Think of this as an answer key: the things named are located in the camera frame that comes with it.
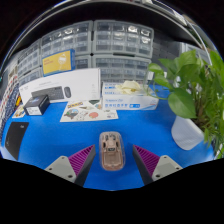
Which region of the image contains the black mouse pad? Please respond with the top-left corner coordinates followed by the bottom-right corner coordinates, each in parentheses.
top-left (3, 121), bottom-right (30, 162)

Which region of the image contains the dark shelf unit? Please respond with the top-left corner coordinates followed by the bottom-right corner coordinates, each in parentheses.
top-left (4, 0), bottom-right (209, 63)

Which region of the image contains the red and blue checkered cloth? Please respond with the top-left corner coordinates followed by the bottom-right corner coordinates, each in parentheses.
top-left (0, 74), bottom-right (18, 113)

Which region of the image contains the colourful sticker sheet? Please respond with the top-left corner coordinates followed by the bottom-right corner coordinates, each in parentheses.
top-left (11, 104), bottom-right (27, 120)
top-left (59, 99), bottom-right (120, 123)

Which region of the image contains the green plant in white pot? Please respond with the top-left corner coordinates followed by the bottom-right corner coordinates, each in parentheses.
top-left (144, 49), bottom-right (224, 160)

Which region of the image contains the white and blue tissue box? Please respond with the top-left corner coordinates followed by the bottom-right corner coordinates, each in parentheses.
top-left (101, 79), bottom-right (160, 111)

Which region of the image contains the small yellow object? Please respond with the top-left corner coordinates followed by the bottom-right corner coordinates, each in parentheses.
top-left (14, 94), bottom-right (23, 107)

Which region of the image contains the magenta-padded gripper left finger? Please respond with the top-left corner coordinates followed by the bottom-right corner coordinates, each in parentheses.
top-left (44, 144), bottom-right (97, 187)

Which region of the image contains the transparent pink computer mouse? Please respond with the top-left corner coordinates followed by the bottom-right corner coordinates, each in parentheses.
top-left (98, 130), bottom-right (127, 172)

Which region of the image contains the navy polka dot cloth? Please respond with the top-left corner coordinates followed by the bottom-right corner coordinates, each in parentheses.
top-left (0, 82), bottom-right (21, 142)

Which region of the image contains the small black box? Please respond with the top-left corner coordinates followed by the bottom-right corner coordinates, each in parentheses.
top-left (22, 93), bottom-right (51, 117)

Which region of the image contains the yellow card box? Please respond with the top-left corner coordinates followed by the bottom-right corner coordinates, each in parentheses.
top-left (41, 48), bottom-right (77, 77)

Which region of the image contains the white keyboard box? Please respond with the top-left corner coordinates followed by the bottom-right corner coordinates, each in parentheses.
top-left (18, 67), bottom-right (102, 106)

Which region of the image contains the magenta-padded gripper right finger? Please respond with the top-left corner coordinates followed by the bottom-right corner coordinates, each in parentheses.
top-left (132, 144), bottom-right (184, 186)

